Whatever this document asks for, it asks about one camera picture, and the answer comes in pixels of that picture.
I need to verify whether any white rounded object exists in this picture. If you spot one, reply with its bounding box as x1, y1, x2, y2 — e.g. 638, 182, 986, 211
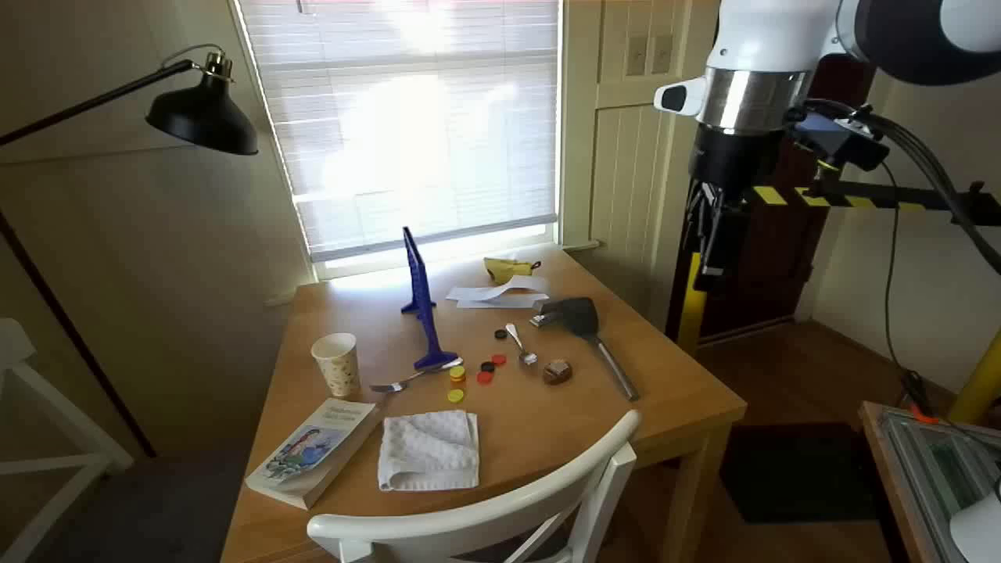
948, 490, 1001, 563

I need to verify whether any wooden side table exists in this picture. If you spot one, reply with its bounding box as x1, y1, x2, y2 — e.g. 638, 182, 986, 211
856, 398, 1001, 563

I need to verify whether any white window blind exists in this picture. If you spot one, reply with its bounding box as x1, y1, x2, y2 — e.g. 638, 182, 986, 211
233, 0, 565, 262

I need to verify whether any black floor mat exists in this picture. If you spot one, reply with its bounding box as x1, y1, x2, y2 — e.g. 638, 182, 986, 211
717, 418, 892, 526

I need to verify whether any white folded cloth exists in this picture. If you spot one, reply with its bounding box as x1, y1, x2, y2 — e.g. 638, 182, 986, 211
374, 405, 485, 494

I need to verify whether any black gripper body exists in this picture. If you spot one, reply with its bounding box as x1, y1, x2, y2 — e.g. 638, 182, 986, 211
687, 123, 781, 211

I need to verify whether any grey green tray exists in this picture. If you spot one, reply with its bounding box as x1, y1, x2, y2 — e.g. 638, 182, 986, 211
879, 404, 1001, 529

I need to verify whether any cream panelled door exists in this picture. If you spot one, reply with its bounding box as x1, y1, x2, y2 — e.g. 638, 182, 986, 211
561, 0, 727, 322

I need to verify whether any blue toy shark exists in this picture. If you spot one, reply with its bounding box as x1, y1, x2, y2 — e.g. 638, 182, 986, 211
396, 225, 463, 375

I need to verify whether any white paper sheet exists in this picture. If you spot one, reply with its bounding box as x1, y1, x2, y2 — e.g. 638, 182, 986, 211
444, 271, 551, 313

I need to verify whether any silver utensil with blue handle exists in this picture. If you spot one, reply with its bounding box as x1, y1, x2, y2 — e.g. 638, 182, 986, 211
369, 360, 463, 399

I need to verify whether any yellow post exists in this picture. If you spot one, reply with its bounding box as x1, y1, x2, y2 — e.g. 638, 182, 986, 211
944, 327, 1001, 427
674, 279, 710, 352

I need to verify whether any white wooden chair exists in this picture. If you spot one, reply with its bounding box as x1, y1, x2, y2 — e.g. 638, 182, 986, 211
302, 405, 645, 563

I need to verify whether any dark brown door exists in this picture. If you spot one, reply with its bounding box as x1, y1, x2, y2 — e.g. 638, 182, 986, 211
696, 54, 883, 342

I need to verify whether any black desk lamp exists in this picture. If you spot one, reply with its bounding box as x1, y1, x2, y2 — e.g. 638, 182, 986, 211
0, 41, 263, 462

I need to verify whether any white wooden stool frame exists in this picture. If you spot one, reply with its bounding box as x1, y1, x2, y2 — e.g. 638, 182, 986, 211
0, 316, 139, 563

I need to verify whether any black spatula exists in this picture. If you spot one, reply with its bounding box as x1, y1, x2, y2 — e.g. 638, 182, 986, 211
528, 295, 641, 404

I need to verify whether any thick black cable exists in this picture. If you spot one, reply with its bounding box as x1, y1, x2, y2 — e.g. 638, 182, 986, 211
806, 96, 1001, 279

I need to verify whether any black bar with yellow tape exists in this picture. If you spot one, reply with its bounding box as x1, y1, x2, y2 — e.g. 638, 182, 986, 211
747, 177, 1001, 229

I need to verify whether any paper cup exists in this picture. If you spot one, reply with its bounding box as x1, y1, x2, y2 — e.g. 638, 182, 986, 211
308, 332, 363, 404

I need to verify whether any paperback book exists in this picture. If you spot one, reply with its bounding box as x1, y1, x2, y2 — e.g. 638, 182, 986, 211
245, 398, 385, 514

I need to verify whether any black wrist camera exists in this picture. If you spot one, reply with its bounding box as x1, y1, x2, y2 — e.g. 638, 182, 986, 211
784, 102, 892, 174

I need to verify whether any thin black cable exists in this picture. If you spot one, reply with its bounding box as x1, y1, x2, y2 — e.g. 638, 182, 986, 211
879, 160, 935, 415

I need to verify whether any light wooden table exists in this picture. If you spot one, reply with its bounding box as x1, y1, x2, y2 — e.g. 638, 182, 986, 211
217, 244, 752, 563

